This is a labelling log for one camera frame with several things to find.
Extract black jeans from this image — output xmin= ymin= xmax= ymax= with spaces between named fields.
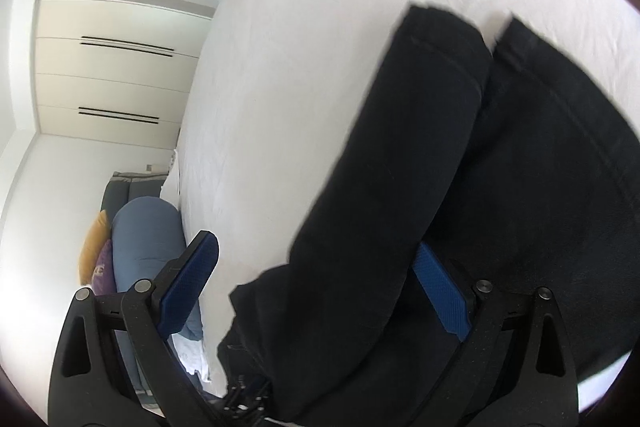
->
xmin=218 ymin=5 xmax=639 ymax=426

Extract purple pillow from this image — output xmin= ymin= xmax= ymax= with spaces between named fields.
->
xmin=90 ymin=239 xmax=116 ymax=296

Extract yellow pillow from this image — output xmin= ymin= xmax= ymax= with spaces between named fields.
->
xmin=78 ymin=210 xmax=111 ymax=285

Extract blue rolled duvet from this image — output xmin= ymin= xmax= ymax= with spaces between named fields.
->
xmin=110 ymin=195 xmax=205 ymax=342

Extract grey headboard cushion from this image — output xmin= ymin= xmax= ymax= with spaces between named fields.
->
xmin=101 ymin=172 xmax=167 ymax=219

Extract cream wardrobe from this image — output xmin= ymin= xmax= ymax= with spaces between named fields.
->
xmin=34 ymin=0 xmax=214 ymax=150

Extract white bed mattress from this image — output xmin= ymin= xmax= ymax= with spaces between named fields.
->
xmin=176 ymin=0 xmax=639 ymax=395

